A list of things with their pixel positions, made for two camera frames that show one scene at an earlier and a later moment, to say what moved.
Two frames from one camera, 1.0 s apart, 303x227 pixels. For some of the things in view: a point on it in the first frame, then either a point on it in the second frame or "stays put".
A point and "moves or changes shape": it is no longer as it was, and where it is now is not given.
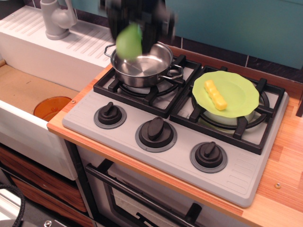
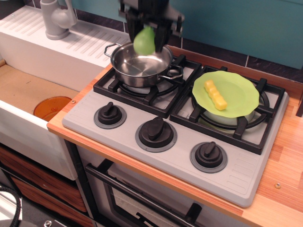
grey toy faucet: [57, 21] stays put
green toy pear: [129, 41] moves or changes shape
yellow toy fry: [218, 100] stays put
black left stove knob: [110, 116] stays put
